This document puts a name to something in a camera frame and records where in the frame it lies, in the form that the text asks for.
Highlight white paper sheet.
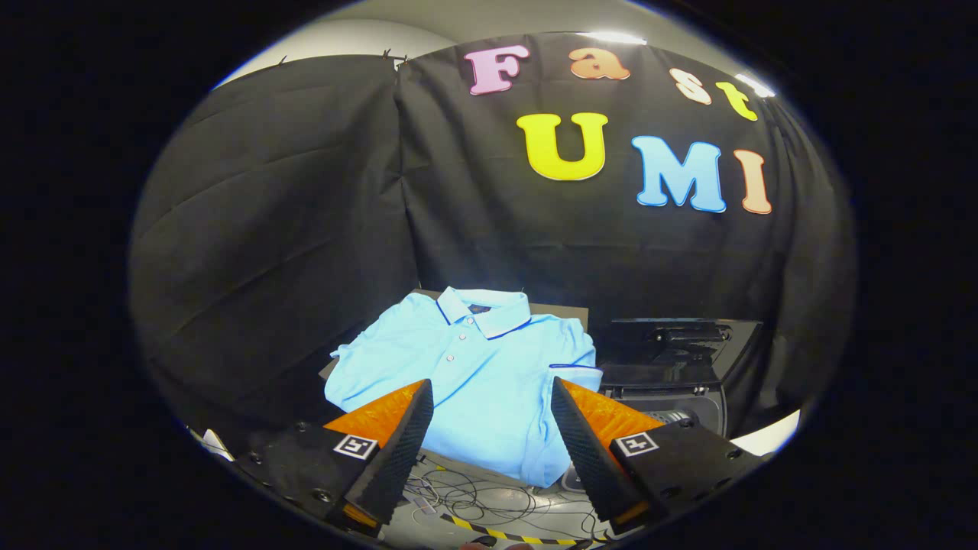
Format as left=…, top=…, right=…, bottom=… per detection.
left=730, top=409, right=802, bottom=458

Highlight black backdrop cloth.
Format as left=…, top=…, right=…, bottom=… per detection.
left=128, top=31, right=857, bottom=444

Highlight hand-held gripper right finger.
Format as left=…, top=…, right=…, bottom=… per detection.
left=550, top=376, right=769, bottom=537

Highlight white flat object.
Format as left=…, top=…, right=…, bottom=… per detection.
left=200, top=428, right=234, bottom=461

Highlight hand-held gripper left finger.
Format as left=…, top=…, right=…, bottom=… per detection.
left=237, top=378, right=435, bottom=535

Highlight light blue polo shirt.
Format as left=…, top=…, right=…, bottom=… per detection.
left=325, top=286, right=604, bottom=488

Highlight yellow black hazard tape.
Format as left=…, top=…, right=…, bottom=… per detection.
left=439, top=512, right=604, bottom=548

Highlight dark grey washing machine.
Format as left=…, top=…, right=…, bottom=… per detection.
left=562, top=382, right=728, bottom=490

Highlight black floor cables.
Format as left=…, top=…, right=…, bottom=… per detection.
left=405, top=462, right=608, bottom=537

